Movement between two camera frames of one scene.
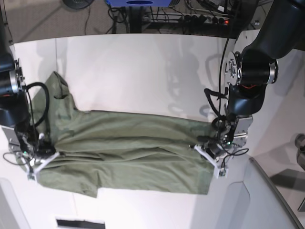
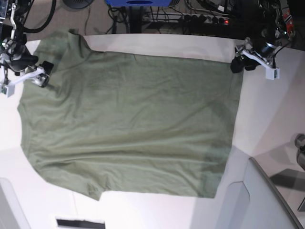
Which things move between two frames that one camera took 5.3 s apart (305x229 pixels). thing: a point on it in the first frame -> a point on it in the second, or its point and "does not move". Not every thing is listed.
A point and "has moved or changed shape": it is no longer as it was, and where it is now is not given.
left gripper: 212,146 -> 260,45
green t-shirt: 118,150 has moved or changed shape
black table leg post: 135,19 does not move
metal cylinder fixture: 299,142 does not move
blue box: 139,3 does not move
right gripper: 45,149 -> 19,58
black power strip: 199,19 does not move
